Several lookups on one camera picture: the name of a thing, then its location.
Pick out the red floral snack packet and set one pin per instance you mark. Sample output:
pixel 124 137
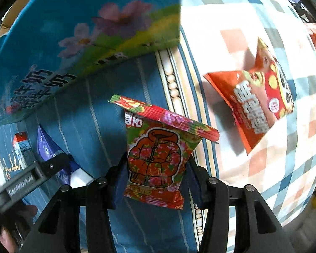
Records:
pixel 158 152

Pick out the checkered pastel blanket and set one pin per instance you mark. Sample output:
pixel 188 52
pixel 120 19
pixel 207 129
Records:
pixel 252 18

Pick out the blue striped bed sheet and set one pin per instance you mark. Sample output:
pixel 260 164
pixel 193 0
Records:
pixel 102 142

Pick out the brown cardboard box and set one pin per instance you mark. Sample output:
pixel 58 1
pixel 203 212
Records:
pixel 18 8

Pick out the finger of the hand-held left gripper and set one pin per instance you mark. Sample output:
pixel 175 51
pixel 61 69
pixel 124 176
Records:
pixel 54 163

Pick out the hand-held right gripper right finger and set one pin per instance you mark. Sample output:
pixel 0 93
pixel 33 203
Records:
pixel 197 189

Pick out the person's left hand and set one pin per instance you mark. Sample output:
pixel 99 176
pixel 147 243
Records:
pixel 8 238

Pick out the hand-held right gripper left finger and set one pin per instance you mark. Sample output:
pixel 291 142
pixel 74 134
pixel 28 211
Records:
pixel 118 187

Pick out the purple white packet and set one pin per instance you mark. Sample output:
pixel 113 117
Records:
pixel 50 147

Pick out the blue flower print carton box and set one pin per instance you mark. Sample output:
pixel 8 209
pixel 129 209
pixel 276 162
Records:
pixel 76 39

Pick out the orange cartoon snack packet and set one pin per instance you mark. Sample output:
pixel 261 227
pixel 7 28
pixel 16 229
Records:
pixel 252 97

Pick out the small red white carton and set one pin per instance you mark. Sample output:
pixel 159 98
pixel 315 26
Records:
pixel 20 147

